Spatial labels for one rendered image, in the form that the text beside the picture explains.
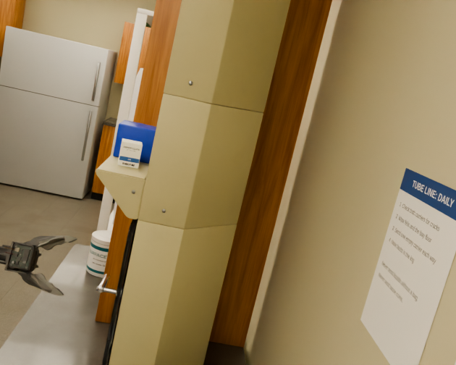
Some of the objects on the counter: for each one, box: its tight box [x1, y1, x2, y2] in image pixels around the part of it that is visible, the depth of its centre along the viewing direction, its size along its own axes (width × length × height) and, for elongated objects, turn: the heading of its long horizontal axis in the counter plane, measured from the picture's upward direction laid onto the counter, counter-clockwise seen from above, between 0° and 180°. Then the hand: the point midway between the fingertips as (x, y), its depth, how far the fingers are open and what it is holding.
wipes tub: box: [86, 230, 112, 277], centre depth 201 cm, size 13×13×15 cm
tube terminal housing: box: [109, 93, 263, 365], centre depth 138 cm, size 25×32×77 cm
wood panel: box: [95, 0, 332, 348], centre depth 155 cm, size 49×3×140 cm, turn 45°
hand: (71, 266), depth 131 cm, fingers open, 14 cm apart
